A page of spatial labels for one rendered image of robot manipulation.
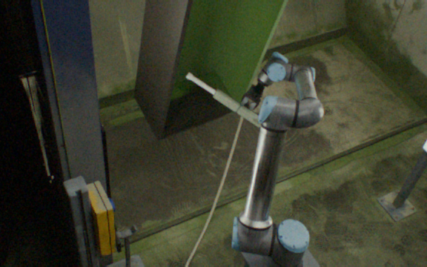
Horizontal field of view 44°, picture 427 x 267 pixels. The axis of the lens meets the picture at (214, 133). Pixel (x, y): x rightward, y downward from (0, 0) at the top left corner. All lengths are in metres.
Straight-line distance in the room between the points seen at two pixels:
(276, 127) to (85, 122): 0.76
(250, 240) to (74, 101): 0.97
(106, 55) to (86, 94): 1.91
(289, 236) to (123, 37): 2.11
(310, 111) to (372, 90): 2.41
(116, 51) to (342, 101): 1.80
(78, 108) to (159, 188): 1.60
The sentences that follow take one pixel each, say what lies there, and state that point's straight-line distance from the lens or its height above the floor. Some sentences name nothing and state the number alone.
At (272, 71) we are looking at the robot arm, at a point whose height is 1.17.
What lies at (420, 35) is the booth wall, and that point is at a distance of 4.38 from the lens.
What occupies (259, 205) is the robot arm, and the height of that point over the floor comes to 1.02.
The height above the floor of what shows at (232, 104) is 0.91.
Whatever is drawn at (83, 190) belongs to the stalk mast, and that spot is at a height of 1.64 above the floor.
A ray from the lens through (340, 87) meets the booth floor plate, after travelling 4.49.
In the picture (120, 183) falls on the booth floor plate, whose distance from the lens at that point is 3.58.
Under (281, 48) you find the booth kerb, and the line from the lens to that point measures 4.56.
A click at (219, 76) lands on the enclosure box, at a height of 0.52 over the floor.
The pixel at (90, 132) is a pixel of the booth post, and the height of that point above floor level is 1.31.
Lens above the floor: 2.91
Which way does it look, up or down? 48 degrees down
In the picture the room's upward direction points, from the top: 8 degrees clockwise
